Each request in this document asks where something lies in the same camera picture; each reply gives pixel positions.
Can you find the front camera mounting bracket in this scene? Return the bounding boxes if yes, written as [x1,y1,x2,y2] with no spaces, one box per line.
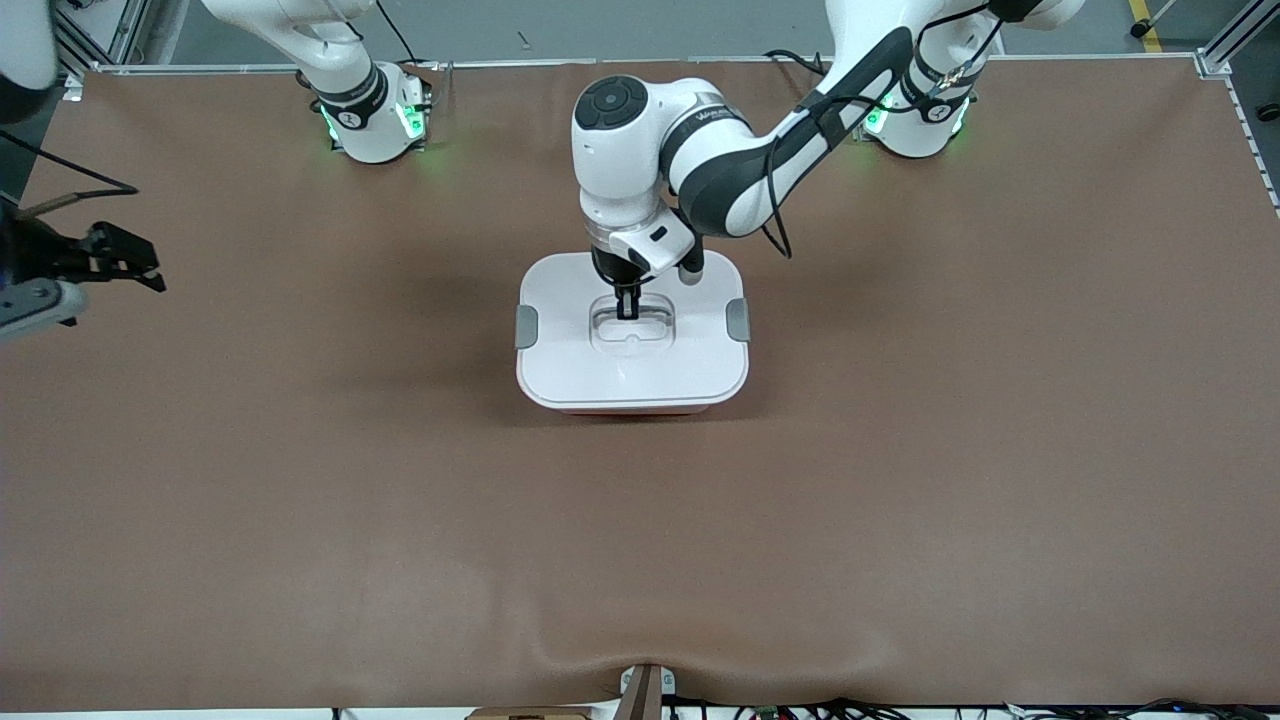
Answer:
[618,663,677,720]

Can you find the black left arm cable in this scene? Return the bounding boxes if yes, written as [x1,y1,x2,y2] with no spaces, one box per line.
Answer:
[760,0,1001,259]

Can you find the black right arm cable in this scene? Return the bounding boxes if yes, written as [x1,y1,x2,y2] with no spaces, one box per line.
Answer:
[0,130,139,217]

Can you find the white box lid grey latches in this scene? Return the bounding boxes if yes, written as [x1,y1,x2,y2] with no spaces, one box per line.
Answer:
[514,252,751,412]

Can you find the thin metal stand leg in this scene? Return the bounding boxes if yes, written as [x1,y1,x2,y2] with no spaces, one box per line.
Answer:
[1128,0,1177,39]

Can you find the black base cable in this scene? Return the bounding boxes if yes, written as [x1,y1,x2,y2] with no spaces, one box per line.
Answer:
[765,48,831,79]

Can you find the pink plastic box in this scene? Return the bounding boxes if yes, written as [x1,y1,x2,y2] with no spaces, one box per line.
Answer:
[545,402,723,418]

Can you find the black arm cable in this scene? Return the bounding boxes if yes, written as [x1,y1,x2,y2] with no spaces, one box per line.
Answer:
[0,130,139,217]
[760,0,1001,259]

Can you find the brown table mat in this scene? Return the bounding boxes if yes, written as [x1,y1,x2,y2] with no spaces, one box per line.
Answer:
[0,55,1280,713]

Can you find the aluminium frame profile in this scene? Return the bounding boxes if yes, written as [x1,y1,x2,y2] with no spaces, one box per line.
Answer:
[50,0,151,83]
[1195,0,1280,79]

